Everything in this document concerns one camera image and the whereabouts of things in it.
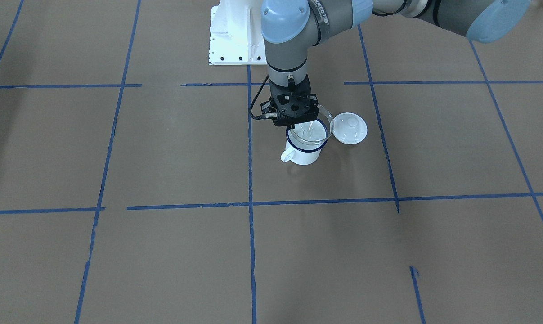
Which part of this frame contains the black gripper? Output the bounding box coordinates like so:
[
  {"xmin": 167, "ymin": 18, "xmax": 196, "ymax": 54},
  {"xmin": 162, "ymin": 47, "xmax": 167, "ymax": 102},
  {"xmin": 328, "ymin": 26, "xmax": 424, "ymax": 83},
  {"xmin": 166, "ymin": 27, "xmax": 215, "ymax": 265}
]
[{"xmin": 260, "ymin": 85, "xmax": 319, "ymax": 128}]

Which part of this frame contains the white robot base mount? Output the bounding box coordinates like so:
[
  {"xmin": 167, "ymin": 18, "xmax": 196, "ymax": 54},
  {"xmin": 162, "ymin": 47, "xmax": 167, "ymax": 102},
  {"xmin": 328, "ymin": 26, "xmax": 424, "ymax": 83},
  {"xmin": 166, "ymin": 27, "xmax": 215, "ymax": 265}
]
[{"xmin": 208, "ymin": 0, "xmax": 290, "ymax": 66}]

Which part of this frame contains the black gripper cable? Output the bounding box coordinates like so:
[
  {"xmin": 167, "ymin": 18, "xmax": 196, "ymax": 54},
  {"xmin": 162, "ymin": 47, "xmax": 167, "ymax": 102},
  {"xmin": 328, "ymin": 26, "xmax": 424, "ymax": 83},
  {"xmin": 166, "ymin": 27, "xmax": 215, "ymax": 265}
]
[{"xmin": 249, "ymin": 74, "xmax": 272, "ymax": 121}]

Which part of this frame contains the white enamel mug lid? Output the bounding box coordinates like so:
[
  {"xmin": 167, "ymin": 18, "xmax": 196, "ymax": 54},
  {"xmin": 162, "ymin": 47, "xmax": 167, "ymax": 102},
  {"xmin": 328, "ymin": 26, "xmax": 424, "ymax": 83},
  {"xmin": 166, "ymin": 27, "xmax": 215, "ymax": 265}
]
[{"xmin": 332, "ymin": 112, "xmax": 368, "ymax": 145}]

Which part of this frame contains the white enamel mug blue rim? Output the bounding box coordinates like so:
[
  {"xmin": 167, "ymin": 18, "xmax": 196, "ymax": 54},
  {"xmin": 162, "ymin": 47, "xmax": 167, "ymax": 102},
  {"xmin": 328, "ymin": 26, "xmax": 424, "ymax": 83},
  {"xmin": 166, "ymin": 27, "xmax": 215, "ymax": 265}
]
[{"xmin": 280, "ymin": 128, "xmax": 327, "ymax": 166}]

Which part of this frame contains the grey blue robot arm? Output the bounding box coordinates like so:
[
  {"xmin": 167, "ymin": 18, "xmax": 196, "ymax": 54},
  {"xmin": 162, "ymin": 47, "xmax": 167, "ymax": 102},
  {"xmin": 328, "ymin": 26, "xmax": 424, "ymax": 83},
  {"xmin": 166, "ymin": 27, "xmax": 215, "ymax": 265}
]
[{"xmin": 251, "ymin": 0, "xmax": 530, "ymax": 128}]

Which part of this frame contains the clear glass funnel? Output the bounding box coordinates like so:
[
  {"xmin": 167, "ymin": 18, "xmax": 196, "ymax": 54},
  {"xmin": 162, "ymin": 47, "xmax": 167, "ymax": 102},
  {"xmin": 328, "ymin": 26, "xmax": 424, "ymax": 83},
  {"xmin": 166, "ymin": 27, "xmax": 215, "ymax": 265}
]
[{"xmin": 287, "ymin": 104, "xmax": 334, "ymax": 146}]

